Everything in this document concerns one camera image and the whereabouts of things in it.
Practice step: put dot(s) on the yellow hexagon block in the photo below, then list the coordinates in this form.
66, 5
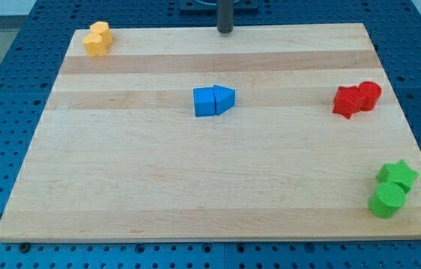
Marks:
102, 28

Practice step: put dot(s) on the blue cube block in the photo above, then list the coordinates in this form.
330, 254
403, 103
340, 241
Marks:
204, 102

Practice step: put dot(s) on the blue triangle block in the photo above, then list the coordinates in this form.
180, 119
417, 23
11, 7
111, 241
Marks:
224, 98

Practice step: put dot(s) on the wooden board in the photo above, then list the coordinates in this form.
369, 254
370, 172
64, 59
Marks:
119, 156

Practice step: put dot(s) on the red star block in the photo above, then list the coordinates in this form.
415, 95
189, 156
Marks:
348, 101

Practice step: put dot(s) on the yellow heart block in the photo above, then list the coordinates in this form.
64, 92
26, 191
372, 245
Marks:
94, 45

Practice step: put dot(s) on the red cylinder block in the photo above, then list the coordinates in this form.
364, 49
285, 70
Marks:
371, 92

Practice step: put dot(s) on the green cylinder block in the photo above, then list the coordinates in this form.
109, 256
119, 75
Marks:
387, 199

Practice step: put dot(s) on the green star block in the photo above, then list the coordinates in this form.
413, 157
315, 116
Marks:
399, 173

